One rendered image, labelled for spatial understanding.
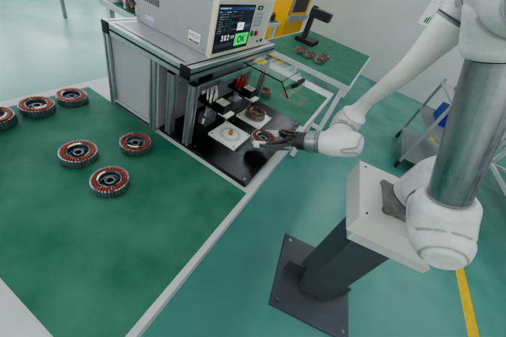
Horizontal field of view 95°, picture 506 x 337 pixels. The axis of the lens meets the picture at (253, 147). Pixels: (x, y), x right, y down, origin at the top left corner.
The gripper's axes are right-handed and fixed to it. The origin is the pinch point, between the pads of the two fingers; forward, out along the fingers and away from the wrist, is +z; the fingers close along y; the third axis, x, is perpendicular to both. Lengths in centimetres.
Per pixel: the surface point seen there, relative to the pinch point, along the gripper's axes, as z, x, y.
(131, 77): 44, 36, -23
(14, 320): 15, -2, -88
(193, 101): 13.3, 24.9, -22.4
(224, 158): 10.8, -2.2, -16.9
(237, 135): 13.7, 0.8, -0.5
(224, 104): 15.1, 17.6, -3.4
